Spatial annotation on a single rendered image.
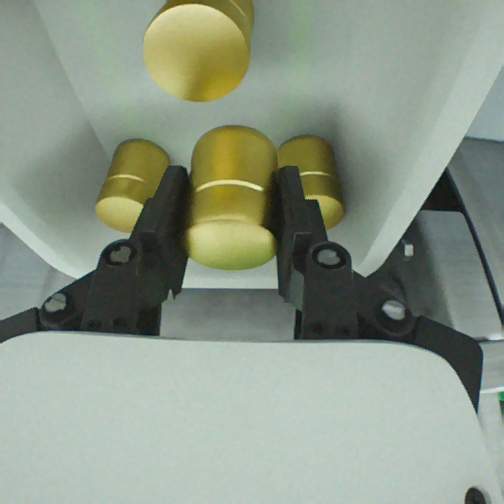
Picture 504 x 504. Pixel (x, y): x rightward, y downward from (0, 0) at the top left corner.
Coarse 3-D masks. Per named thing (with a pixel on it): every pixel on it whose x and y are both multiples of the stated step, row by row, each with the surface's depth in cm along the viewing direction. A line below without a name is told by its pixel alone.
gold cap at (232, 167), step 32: (224, 128) 11; (192, 160) 11; (224, 160) 10; (256, 160) 10; (192, 192) 10; (224, 192) 9; (256, 192) 9; (192, 224) 9; (224, 224) 9; (256, 224) 9; (192, 256) 10; (224, 256) 10; (256, 256) 10
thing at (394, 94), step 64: (0, 0) 8; (64, 0) 9; (128, 0) 10; (256, 0) 10; (320, 0) 10; (384, 0) 8; (448, 0) 5; (0, 64) 9; (64, 64) 12; (128, 64) 12; (256, 64) 12; (320, 64) 12; (384, 64) 9; (448, 64) 6; (0, 128) 9; (64, 128) 13; (128, 128) 16; (192, 128) 16; (256, 128) 16; (320, 128) 15; (384, 128) 10; (448, 128) 7; (0, 192) 10; (64, 192) 14; (384, 192) 11; (64, 256) 14; (384, 256) 13
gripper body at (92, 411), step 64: (0, 384) 4; (64, 384) 4; (128, 384) 4; (192, 384) 5; (256, 384) 5; (320, 384) 5; (384, 384) 5; (448, 384) 5; (0, 448) 3; (64, 448) 4; (128, 448) 4; (192, 448) 4; (256, 448) 4; (320, 448) 4; (384, 448) 4; (448, 448) 4
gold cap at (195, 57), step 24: (168, 0) 8; (192, 0) 7; (216, 0) 7; (240, 0) 9; (168, 24) 7; (192, 24) 7; (216, 24) 7; (240, 24) 8; (144, 48) 8; (168, 48) 8; (192, 48) 8; (216, 48) 8; (240, 48) 8; (168, 72) 9; (192, 72) 9; (216, 72) 9; (240, 72) 9; (192, 96) 9; (216, 96) 9
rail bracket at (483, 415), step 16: (496, 352) 9; (496, 368) 9; (496, 384) 9; (480, 400) 9; (496, 400) 9; (480, 416) 9; (496, 416) 9; (496, 432) 8; (496, 448) 8; (496, 464) 8
